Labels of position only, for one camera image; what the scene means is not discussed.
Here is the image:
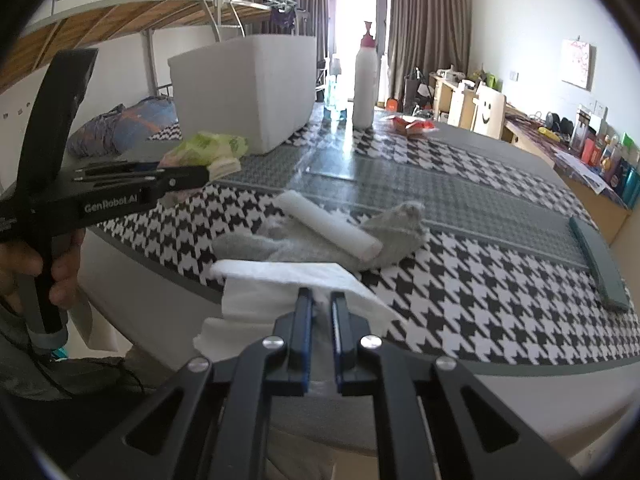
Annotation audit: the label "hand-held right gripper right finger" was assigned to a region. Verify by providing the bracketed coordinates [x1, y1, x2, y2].
[330, 291, 581, 480]

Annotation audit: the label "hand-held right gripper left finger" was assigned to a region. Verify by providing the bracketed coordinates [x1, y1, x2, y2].
[65, 287, 318, 480]

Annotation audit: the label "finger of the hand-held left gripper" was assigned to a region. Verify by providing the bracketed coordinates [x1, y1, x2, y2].
[74, 159, 166, 173]
[72, 172, 170, 185]

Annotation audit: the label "white towel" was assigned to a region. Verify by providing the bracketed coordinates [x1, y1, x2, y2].
[272, 191, 383, 261]
[194, 259, 408, 361]

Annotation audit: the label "green wipes packet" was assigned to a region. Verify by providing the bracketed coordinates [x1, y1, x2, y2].
[160, 131, 249, 179]

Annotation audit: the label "grey sock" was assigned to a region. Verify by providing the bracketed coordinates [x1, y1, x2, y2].
[212, 200, 431, 273]

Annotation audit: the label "white foam box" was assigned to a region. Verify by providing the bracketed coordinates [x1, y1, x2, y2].
[167, 35, 318, 154]

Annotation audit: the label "person's left hand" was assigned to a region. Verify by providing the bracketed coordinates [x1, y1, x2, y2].
[0, 227, 87, 311]

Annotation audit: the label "blue plaid quilt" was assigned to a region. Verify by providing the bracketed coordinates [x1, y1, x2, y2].
[67, 96, 180, 157]

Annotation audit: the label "rolled white towel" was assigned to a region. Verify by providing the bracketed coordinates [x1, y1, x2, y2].
[272, 191, 383, 261]

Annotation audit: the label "hanging dark clothes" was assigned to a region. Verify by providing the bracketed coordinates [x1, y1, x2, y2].
[267, 2, 308, 36]

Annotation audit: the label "blue liquid spray bottle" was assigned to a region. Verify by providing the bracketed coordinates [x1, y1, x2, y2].
[325, 57, 348, 122]

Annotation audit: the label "red snack packet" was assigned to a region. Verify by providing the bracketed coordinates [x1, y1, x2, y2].
[387, 114, 436, 139]

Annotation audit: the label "white pump lotion bottle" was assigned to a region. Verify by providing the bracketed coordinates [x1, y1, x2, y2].
[352, 21, 379, 128]

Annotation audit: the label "wooden desk with drawers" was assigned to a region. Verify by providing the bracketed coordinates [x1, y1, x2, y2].
[432, 75, 481, 128]

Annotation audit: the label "dark green phone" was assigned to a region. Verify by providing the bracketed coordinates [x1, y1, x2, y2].
[568, 216, 631, 312]

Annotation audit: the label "wooden smiley face chair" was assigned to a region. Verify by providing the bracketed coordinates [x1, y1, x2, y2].
[472, 83, 506, 140]

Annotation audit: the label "wooden desk patterned top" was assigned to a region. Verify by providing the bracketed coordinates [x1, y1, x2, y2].
[502, 110, 633, 246]

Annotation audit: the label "glass balcony door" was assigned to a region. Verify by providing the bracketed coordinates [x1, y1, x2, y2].
[326, 0, 396, 103]

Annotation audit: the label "printed papers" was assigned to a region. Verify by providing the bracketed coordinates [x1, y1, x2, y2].
[555, 150, 613, 193]

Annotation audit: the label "black headphones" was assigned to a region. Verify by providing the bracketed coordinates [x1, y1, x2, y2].
[545, 112, 576, 136]

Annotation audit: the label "cartoon wall poster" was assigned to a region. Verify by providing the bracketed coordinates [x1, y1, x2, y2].
[561, 39, 596, 92]

